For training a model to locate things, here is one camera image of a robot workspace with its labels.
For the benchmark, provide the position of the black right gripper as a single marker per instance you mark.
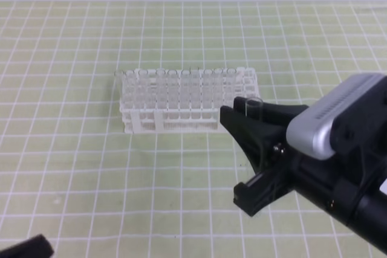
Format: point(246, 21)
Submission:
point(347, 185)

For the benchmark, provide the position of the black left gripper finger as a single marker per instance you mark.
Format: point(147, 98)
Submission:
point(37, 246)

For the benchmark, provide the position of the clear glass test tube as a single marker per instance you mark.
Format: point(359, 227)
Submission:
point(254, 108)

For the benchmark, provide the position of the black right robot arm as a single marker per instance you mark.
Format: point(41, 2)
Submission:
point(366, 118)

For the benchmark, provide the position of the white test tube rack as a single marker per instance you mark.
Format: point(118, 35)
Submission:
point(182, 100)

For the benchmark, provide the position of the clear test tube far left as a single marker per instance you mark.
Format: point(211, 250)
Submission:
point(119, 76)

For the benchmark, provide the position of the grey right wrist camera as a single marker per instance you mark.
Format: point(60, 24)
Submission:
point(309, 132)

